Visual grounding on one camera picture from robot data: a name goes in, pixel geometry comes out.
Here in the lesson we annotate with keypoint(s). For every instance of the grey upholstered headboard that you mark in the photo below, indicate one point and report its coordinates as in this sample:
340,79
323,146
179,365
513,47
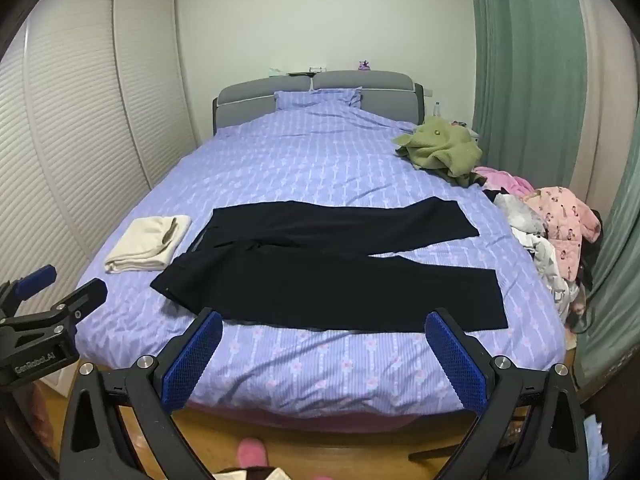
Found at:
388,94

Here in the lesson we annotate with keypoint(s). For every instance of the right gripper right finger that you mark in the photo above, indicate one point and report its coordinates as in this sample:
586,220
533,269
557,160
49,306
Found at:
528,423

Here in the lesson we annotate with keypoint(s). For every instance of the purple floral pillow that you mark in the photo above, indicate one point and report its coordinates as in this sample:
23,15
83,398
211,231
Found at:
288,100

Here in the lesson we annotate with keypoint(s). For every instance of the pink patterned jacket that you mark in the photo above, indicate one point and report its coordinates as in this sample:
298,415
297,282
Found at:
569,222

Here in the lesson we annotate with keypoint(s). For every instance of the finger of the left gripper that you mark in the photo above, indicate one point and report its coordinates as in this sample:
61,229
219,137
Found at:
78,305
30,285

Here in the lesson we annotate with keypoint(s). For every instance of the purple toy on headboard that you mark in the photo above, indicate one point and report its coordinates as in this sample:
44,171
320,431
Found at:
364,65

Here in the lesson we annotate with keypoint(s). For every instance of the white grey garment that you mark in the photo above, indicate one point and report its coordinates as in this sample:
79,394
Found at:
531,232

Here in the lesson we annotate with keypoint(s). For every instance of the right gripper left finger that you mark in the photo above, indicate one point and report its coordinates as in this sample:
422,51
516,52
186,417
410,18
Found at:
96,443

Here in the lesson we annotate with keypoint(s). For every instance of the green curtain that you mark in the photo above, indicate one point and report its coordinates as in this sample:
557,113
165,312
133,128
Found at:
531,86

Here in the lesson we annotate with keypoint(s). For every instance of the olive green sweater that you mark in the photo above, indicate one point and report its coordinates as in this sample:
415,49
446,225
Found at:
442,148

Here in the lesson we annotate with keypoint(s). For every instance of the pink slipper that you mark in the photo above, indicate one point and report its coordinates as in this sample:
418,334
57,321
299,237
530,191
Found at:
252,453

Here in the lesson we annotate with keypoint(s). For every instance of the beige curtain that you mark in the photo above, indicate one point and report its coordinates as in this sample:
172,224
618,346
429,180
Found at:
610,107

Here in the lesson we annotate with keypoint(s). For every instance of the folded cream cloth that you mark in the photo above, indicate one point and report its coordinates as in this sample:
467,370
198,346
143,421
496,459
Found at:
148,244

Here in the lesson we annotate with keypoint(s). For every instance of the black pants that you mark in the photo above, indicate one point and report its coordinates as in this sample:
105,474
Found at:
311,267

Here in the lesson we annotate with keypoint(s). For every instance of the pink garment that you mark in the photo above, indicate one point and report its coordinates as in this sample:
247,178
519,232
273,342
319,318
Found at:
497,180

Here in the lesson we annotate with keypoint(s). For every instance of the white louvered wardrobe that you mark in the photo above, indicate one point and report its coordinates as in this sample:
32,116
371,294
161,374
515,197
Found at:
93,116

